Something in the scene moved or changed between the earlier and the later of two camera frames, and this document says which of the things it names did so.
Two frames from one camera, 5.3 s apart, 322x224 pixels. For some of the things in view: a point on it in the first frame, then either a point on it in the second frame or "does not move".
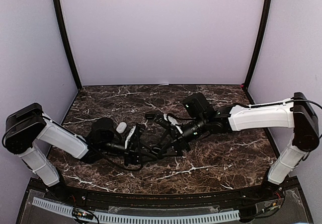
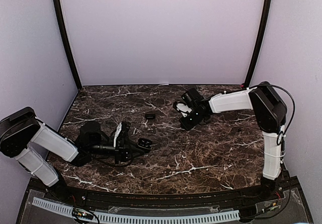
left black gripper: x=134 y=154 to x=122 y=149
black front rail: x=248 y=194 does not move
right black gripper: x=178 y=141 to x=187 y=126
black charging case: x=150 y=116 does not move
